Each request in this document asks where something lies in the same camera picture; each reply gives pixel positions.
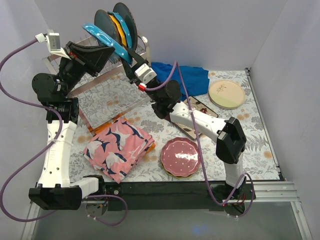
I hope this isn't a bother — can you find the blue polka dot plate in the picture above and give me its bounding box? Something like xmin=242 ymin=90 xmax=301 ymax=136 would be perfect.
xmin=82 ymin=23 xmax=133 ymax=65

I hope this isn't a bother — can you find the square floral plate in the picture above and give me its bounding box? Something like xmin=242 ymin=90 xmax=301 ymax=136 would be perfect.
xmin=174 ymin=96 xmax=219 ymax=141

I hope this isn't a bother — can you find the cream round plate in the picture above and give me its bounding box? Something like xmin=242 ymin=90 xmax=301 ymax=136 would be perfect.
xmin=208 ymin=79 xmax=246 ymax=109

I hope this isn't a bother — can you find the pink polka dot plate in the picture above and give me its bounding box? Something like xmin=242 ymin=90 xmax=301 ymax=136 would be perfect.
xmin=160 ymin=137 xmax=201 ymax=177

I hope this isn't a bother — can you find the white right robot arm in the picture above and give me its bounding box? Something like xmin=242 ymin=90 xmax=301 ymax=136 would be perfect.
xmin=121 ymin=47 xmax=247 ymax=199

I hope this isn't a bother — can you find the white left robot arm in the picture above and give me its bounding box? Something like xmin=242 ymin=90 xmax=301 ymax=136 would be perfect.
xmin=28 ymin=41 xmax=115 ymax=210

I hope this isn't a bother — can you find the steel dish rack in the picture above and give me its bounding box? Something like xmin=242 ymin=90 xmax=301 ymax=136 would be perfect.
xmin=41 ymin=34 xmax=155 ymax=135

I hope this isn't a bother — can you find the floral tablecloth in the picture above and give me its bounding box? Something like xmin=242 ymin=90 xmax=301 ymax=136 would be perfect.
xmin=69 ymin=70 xmax=279 ymax=182

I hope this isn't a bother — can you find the yellow plate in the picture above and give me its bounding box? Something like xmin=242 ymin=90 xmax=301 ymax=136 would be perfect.
xmin=108 ymin=14 xmax=128 ymax=47

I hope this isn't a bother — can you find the rear dark teal plate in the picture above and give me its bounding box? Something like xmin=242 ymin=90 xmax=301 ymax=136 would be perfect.
xmin=113 ymin=2 xmax=138 ymax=51

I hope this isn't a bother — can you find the blue cloth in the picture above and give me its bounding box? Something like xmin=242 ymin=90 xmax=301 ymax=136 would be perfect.
xmin=151 ymin=62 xmax=210 ymax=97

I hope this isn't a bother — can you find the orange cloth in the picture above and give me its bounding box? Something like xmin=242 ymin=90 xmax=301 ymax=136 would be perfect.
xmin=86 ymin=112 xmax=157 ymax=153

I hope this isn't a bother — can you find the pink patterned cloth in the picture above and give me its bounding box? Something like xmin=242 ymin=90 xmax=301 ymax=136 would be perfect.
xmin=83 ymin=118 xmax=155 ymax=184

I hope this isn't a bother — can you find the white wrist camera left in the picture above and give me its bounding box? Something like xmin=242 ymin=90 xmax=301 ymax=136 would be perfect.
xmin=35 ymin=29 xmax=71 ymax=60

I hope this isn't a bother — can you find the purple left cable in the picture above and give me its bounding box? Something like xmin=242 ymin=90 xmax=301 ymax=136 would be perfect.
xmin=0 ymin=37 xmax=128 ymax=226

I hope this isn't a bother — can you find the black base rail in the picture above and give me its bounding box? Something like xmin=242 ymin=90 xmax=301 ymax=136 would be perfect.
xmin=77 ymin=181 xmax=257 ymax=212

